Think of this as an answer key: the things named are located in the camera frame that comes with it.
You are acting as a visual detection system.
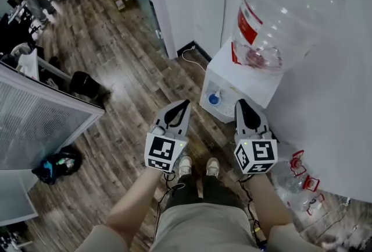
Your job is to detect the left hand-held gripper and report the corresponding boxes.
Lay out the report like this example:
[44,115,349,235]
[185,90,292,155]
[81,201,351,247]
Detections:
[144,99,192,173]

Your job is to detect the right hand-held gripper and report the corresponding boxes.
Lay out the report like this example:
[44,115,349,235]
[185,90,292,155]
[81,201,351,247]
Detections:
[233,98,279,175]

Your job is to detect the white water dispenser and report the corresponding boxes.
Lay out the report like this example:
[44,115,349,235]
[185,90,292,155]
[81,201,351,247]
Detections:
[199,36,288,124]

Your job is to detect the blue water dispenser tap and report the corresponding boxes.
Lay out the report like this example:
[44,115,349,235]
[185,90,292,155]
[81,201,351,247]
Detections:
[207,89,223,107]

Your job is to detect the person's left forearm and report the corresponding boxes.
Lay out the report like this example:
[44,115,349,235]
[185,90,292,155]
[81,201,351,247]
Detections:
[105,168,173,242]

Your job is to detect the person's right forearm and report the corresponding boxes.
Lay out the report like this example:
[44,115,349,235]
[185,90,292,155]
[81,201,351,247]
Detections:
[246,172,293,230]

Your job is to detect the large clear water bottle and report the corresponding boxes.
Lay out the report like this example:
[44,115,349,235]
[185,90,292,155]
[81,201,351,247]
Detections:
[231,0,347,76]

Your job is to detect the person's left white shoe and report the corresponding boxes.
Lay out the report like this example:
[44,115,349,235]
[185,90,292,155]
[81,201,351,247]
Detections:
[177,155,194,179]

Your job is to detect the person's white shoe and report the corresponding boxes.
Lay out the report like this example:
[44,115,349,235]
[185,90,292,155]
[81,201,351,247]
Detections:
[205,157,220,179]
[177,155,194,179]

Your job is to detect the person's right white shoe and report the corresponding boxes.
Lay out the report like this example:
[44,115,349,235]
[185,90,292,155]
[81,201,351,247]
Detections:
[205,157,220,179]

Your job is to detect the person's black trousers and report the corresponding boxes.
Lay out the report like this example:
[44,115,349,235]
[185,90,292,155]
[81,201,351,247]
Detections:
[164,172,245,211]

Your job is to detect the black waste bin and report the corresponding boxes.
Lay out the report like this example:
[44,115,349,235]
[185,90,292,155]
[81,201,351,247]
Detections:
[69,70,103,100]

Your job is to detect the person's beige shirt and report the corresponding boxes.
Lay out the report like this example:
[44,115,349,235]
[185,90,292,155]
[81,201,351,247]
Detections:
[74,203,329,252]

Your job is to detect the glass door panel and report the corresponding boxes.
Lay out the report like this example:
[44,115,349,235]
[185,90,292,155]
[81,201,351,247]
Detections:
[120,0,170,57]

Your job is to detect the black rubbish bag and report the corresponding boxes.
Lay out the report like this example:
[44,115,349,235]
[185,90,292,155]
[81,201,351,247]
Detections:
[31,145,84,185]

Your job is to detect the frosted glass desk partition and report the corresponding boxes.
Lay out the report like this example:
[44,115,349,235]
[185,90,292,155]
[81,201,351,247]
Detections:
[0,61,106,171]

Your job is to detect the white paper sheet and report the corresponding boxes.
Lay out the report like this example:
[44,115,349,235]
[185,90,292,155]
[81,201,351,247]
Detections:
[18,48,40,80]

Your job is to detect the white power cable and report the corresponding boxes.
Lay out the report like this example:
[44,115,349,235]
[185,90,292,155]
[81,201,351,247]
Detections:
[181,45,209,72]

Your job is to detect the empty bottle with red handle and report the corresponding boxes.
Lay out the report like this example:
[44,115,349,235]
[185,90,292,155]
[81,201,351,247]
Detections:
[269,150,307,188]
[278,174,326,216]

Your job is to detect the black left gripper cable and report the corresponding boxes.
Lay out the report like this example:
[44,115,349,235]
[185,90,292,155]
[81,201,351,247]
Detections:
[152,171,186,243]

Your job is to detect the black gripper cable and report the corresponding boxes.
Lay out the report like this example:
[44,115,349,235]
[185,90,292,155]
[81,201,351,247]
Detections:
[152,171,186,243]
[237,174,269,247]

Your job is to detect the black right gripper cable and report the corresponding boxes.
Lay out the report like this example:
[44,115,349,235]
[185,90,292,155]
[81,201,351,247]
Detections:
[237,174,269,247]

